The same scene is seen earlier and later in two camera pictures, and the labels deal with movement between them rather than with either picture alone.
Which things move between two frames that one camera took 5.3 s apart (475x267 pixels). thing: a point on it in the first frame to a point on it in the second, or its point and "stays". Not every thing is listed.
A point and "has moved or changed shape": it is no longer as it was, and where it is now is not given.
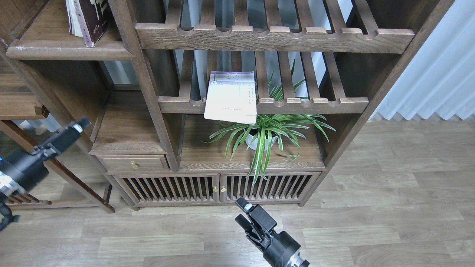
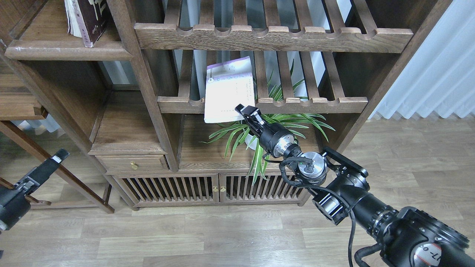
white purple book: [231, 96] has moved or changed shape
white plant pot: [249, 138] stays
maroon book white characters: [97, 12] stays
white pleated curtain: [439, 80] stays
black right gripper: [284, 251] to [273, 137]
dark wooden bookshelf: [201, 103] stays
